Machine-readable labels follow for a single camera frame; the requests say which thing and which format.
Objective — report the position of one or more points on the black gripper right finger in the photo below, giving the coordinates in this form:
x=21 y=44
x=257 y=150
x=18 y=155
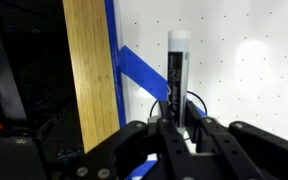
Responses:
x=217 y=140

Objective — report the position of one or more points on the white air hockey table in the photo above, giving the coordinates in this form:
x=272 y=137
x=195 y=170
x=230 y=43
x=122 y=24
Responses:
x=250 y=66

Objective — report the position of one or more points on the white marker with black cap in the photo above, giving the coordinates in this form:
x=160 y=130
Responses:
x=178 y=66

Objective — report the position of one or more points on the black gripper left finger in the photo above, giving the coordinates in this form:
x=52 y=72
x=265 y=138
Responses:
x=170 y=140

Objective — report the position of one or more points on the black equipment case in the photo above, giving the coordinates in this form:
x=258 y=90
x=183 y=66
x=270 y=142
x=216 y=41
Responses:
x=10 y=160

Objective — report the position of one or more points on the medium blue tape strip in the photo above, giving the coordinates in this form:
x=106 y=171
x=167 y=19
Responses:
x=140 y=70

